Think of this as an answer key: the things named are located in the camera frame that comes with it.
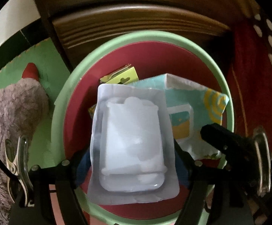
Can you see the white green product box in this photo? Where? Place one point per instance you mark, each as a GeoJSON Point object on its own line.
{"type": "Point", "coordinates": [125, 75]}

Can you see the green foam floor mat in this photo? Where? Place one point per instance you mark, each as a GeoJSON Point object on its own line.
{"type": "Point", "coordinates": [52, 76]}

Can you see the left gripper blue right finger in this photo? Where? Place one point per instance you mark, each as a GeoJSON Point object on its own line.
{"type": "Point", "coordinates": [190, 172]}

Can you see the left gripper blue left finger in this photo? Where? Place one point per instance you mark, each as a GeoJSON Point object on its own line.
{"type": "Point", "coordinates": [67, 174]}

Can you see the metal spring clamp left camera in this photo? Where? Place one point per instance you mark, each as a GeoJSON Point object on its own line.
{"type": "Point", "coordinates": [17, 164]}

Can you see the red bin with green rim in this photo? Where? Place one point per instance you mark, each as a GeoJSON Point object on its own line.
{"type": "Point", "coordinates": [152, 53]}

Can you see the teal wet wipes pack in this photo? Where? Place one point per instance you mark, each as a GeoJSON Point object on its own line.
{"type": "Point", "coordinates": [191, 106]}

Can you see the red slipper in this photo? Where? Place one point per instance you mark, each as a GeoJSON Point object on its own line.
{"type": "Point", "coordinates": [31, 71]}

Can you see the red bed skirt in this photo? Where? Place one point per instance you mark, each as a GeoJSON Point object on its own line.
{"type": "Point", "coordinates": [250, 83]}

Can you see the white plastic tray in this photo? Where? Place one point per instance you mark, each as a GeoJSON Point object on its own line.
{"type": "Point", "coordinates": [132, 147]}

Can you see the dark wooden nightstand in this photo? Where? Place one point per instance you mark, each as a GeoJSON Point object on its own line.
{"type": "Point", "coordinates": [77, 27]}

